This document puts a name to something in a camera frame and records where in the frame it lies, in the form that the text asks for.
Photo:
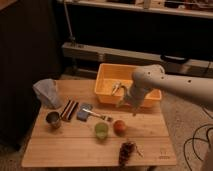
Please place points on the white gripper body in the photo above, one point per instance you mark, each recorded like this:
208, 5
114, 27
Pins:
133, 96

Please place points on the red apple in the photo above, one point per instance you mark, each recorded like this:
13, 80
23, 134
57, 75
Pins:
119, 127

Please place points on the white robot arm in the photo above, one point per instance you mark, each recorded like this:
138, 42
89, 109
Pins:
196, 90

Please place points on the green plastic cup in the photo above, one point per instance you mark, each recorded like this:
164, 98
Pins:
101, 130

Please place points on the metal cup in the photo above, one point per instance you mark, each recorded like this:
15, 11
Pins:
53, 119

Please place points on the metal object in bin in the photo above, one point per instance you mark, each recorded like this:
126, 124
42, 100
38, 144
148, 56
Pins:
117, 86

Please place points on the yellow plastic bin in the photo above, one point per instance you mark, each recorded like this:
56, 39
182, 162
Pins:
108, 76

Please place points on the blue sponge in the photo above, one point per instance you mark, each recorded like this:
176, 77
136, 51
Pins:
81, 114

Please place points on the pine cone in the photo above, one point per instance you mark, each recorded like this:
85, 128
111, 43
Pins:
126, 150

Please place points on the striped chocolate bar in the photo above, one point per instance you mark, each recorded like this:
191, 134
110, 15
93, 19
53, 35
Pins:
68, 110

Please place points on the crumpled blue cloth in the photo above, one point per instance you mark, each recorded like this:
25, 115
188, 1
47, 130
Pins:
46, 92

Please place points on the grey shelf rail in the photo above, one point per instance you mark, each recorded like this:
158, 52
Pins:
191, 67

